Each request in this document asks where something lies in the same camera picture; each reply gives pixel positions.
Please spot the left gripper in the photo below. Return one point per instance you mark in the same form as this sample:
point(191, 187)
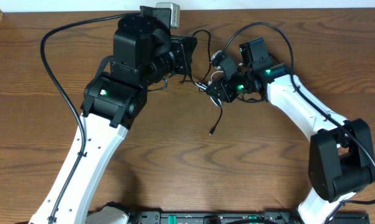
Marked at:
point(184, 55)

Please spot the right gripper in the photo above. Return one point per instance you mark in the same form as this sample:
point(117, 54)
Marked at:
point(222, 85)

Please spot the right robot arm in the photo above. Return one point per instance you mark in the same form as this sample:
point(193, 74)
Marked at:
point(341, 161)

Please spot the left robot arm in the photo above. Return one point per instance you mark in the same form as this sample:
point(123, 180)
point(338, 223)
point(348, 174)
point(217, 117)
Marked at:
point(144, 52)

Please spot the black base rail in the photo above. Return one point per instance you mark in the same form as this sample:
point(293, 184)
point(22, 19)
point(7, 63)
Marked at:
point(203, 218)

